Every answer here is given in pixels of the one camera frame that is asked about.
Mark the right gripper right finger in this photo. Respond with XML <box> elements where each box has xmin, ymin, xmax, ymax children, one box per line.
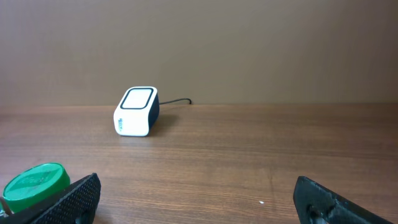
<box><xmin>293</xmin><ymin>176</ymin><xmax>392</xmax><ymax>224</ymax></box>

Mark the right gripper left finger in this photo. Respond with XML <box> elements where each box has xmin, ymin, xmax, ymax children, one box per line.
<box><xmin>1</xmin><ymin>173</ymin><xmax>101</xmax><ymax>224</ymax></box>

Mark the green lidded jar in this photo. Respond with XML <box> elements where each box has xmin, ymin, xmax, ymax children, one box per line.
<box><xmin>2</xmin><ymin>162</ymin><xmax>71</xmax><ymax>213</ymax></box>

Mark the white barcode scanner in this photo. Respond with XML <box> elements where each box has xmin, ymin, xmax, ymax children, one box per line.
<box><xmin>113</xmin><ymin>86</ymin><xmax>160</xmax><ymax>137</ymax></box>

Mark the black scanner cable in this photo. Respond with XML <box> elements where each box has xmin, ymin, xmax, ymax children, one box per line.
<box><xmin>159</xmin><ymin>98</ymin><xmax>193</xmax><ymax>106</ymax></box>

